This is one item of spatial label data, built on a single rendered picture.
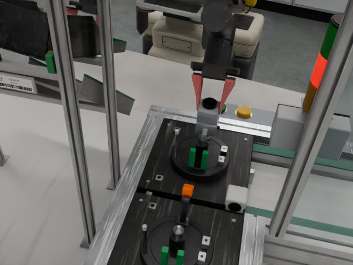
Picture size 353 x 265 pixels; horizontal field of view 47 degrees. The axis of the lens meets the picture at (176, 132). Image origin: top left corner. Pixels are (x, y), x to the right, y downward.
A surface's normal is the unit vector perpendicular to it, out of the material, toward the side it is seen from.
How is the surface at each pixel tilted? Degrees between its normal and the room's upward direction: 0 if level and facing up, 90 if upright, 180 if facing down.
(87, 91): 90
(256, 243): 0
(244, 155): 0
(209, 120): 92
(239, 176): 0
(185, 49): 98
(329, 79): 90
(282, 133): 90
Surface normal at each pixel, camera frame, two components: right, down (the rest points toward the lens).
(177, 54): 0.00, -0.65
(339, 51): -0.22, 0.64
